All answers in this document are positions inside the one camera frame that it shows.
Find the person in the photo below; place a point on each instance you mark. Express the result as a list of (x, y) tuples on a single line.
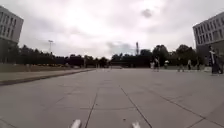
[(189, 64), (180, 64), (166, 64), (156, 63), (214, 61)]

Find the tall slim tower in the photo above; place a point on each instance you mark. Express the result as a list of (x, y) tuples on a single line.
[(137, 48)]

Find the row of dark trees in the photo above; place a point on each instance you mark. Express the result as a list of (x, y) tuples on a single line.
[(133, 58)]

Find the tall floodlight pole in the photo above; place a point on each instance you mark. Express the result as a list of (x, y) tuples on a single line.
[(50, 46)]

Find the robot's own part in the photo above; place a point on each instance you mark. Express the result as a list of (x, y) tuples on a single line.
[(136, 125), (76, 124)]

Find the raised grass strip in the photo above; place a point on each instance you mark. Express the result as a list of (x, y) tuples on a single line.
[(30, 68)]

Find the grey paved slab plaza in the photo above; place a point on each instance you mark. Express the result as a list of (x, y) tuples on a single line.
[(113, 96)]

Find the pale building with window grid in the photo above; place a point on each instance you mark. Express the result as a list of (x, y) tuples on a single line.
[(210, 35)]

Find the low kerb edge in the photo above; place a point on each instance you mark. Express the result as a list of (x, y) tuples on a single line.
[(40, 78)]

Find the grey building with windows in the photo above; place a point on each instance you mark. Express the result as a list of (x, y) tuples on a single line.
[(8, 31)]

